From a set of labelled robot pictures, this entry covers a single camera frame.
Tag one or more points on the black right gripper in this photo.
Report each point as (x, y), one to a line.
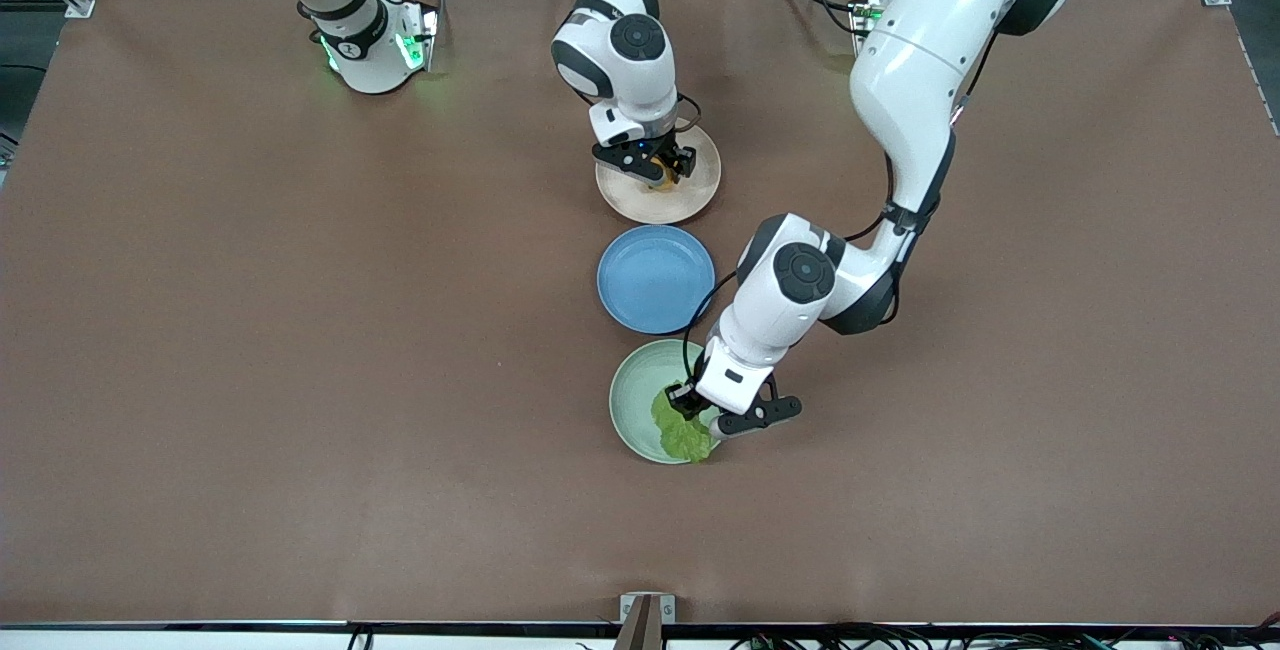
(672, 159)

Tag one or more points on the yellow lemon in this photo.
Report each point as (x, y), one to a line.
(660, 175)

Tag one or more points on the green lettuce leaf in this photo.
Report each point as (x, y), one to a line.
(680, 440)

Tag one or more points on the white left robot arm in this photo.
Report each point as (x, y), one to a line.
(920, 60)

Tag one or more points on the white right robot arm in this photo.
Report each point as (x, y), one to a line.
(620, 50)

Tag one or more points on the cream round plate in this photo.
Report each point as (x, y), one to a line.
(640, 205)

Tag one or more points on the pale green round plate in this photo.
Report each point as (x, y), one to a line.
(635, 390)

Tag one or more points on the blue round plate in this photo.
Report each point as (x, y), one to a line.
(650, 280)

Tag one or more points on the silver left base connector plate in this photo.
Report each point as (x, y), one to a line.
(862, 20)

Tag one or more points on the silver base connector plate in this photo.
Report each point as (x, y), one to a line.
(862, 20)
(430, 30)

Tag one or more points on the silver right base connector plate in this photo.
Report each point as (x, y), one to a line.
(430, 30)

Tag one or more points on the brown table cover sheet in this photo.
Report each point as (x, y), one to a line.
(300, 430)

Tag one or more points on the grey metal bracket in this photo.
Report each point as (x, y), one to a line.
(668, 608)

